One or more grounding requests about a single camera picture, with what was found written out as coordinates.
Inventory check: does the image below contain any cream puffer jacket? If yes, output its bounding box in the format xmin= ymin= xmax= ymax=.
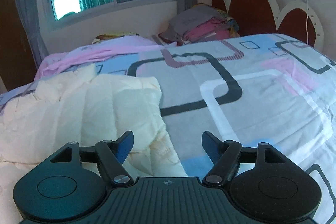
xmin=1 ymin=65 xmax=186 ymax=223

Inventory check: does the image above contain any stack of folded clothes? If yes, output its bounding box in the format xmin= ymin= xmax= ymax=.
xmin=158 ymin=3 xmax=240 ymax=46

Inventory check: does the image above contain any patterned bed sheet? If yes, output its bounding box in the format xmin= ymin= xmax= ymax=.
xmin=1 ymin=34 xmax=335 ymax=223

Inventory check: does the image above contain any pink blanket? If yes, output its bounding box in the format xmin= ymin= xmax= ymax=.
xmin=34 ymin=35 xmax=178 ymax=81

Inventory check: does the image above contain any yellow patterned cloth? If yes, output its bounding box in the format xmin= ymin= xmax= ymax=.
xmin=92 ymin=32 xmax=139 ymax=44

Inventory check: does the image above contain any dark wooden door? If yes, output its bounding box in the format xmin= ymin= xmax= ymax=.
xmin=0 ymin=0 xmax=37 ymax=90

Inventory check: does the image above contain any red white headboard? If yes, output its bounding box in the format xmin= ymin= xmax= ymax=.
xmin=211 ymin=0 xmax=325 ymax=51

